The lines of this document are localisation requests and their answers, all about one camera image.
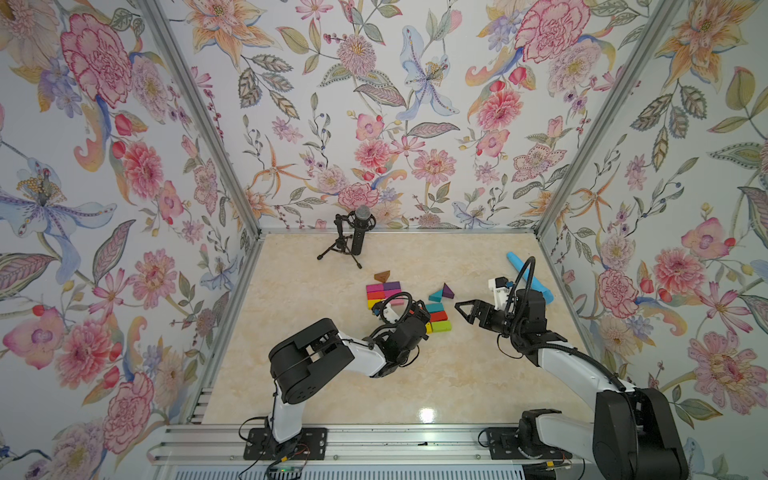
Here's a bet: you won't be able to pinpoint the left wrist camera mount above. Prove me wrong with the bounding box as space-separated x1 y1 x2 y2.
379 305 400 325

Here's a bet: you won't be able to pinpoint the aluminium front rail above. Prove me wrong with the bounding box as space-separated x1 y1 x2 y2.
148 424 581 466

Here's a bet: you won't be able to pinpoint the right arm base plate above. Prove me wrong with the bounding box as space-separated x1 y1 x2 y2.
478 427 572 461

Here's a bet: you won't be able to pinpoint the teal triangle block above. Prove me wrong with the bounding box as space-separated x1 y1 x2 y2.
428 290 443 303

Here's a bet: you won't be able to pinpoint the red block front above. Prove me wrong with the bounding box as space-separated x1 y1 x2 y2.
430 311 448 323

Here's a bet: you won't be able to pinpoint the black microphone on tripod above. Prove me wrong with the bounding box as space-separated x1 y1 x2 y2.
317 205 377 269

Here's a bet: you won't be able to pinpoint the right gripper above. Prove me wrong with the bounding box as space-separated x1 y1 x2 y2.
456 301 525 340

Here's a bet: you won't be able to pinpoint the lime green block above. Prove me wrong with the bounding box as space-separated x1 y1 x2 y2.
430 320 452 333

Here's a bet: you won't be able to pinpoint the purple triangle block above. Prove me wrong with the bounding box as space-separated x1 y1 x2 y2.
442 283 455 299

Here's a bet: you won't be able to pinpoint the light blue cylinder toy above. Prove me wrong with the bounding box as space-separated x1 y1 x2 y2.
506 252 554 305

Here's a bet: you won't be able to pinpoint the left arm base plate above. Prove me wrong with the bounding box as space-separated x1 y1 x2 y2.
243 427 329 461

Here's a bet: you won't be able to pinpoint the brown triangle block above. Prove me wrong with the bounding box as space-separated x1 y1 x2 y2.
374 270 391 283

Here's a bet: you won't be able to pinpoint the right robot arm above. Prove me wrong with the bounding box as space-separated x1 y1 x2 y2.
455 289 690 479

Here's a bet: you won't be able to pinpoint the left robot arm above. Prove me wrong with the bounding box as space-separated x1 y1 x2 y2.
267 292 430 444

